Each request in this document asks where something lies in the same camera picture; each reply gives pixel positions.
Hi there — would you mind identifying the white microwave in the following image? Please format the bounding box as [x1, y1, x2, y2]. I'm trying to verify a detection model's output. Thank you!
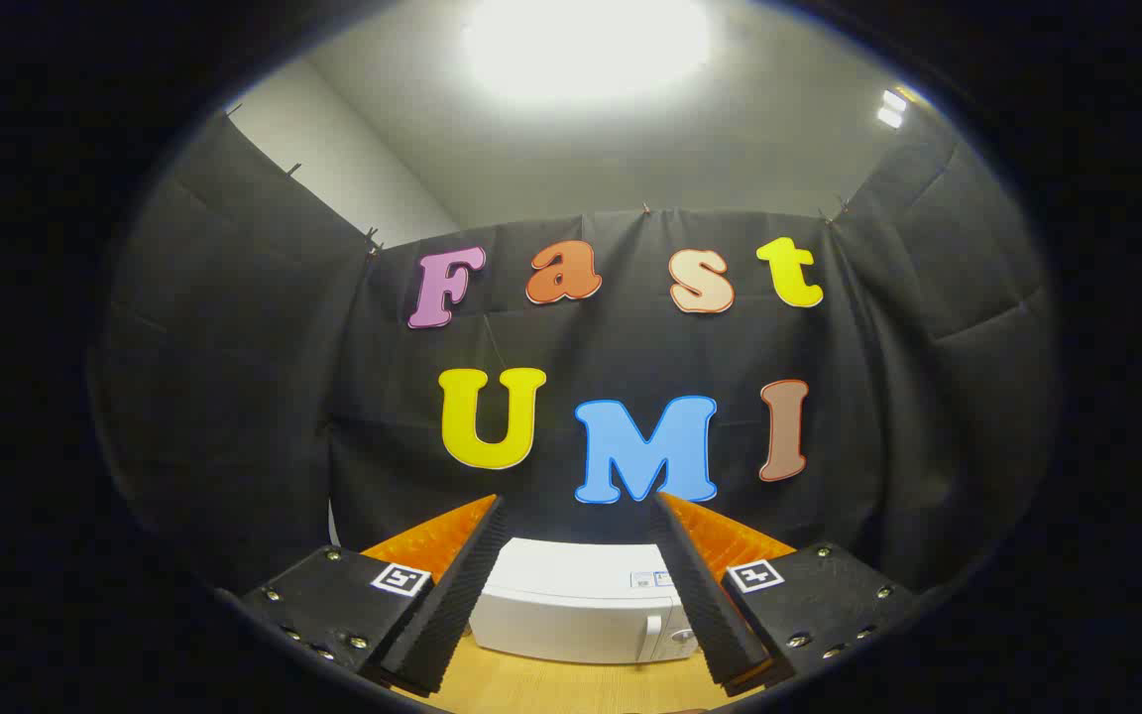
[469, 537, 701, 665]

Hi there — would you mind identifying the black backdrop cloth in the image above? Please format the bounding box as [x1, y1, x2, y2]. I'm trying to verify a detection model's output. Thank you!
[90, 109, 1058, 596]

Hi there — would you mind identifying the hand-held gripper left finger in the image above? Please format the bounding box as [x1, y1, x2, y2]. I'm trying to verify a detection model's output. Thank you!
[239, 494, 510, 697]

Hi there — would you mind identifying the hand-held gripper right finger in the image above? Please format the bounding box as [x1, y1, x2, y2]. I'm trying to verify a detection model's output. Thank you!
[650, 491, 919, 697]

